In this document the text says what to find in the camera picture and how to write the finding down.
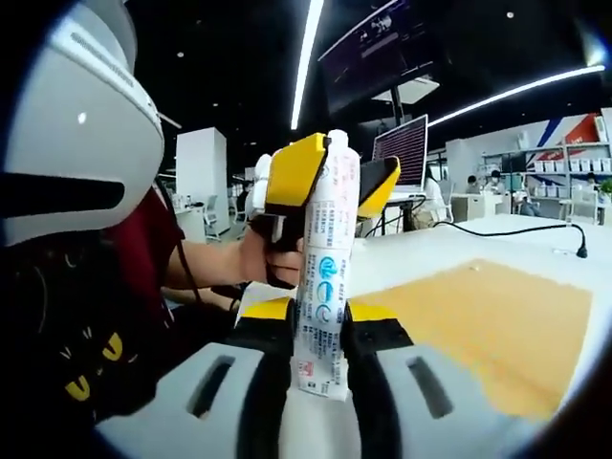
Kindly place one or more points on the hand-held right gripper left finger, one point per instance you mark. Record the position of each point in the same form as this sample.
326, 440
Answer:
167, 421

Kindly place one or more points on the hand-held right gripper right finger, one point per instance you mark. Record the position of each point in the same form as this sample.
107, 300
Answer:
459, 421

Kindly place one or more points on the white toothpaste cap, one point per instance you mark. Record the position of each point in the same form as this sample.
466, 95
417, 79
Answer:
338, 138

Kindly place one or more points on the small yellow wooden board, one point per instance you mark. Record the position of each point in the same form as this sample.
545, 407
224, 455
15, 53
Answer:
478, 334

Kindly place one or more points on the white toothpaste tube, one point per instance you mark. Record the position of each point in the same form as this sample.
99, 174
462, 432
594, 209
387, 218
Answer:
325, 268

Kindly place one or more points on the person's left hand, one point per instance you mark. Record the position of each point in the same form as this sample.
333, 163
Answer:
253, 263

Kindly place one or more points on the white office desk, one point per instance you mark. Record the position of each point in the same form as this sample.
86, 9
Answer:
406, 197

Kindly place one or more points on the desktop monitor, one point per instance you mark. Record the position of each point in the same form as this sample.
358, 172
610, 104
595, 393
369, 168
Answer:
401, 153

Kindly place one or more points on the grey office chair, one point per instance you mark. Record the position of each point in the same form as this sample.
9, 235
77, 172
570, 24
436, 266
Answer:
212, 215

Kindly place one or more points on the white pillar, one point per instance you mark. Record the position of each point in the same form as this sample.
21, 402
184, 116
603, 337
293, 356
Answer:
201, 181

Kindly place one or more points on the ceiling air conditioner unit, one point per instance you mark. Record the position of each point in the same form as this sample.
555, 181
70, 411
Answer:
406, 90

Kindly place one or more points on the long ceiling light strip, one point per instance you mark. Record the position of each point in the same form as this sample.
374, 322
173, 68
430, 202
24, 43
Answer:
306, 62
516, 91

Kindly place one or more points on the hanging dark monitor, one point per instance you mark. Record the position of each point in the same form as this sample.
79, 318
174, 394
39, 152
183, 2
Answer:
382, 48

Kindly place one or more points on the operator in maroon shirt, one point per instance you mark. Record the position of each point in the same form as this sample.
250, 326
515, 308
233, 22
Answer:
72, 296

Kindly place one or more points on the small potted plant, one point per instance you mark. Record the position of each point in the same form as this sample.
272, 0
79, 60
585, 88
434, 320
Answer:
606, 191

